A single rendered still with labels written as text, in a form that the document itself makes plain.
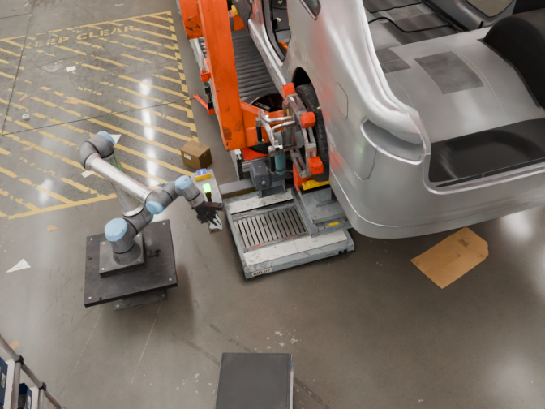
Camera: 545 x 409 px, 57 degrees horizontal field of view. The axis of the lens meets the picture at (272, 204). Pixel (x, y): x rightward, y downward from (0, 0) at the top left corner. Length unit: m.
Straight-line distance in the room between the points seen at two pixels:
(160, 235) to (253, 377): 1.31
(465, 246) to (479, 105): 1.03
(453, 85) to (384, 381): 1.96
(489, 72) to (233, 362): 2.53
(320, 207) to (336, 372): 1.22
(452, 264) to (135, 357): 2.27
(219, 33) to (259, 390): 2.15
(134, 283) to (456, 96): 2.45
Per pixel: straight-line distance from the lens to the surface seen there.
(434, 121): 3.45
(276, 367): 2.92
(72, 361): 3.66
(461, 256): 3.90
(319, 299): 3.55
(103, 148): 3.16
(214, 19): 3.35
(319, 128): 3.12
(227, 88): 3.59
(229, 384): 2.91
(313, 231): 3.72
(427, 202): 2.60
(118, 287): 3.48
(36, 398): 3.05
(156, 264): 3.52
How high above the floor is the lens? 2.94
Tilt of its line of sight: 45 degrees down
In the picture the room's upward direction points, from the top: 6 degrees counter-clockwise
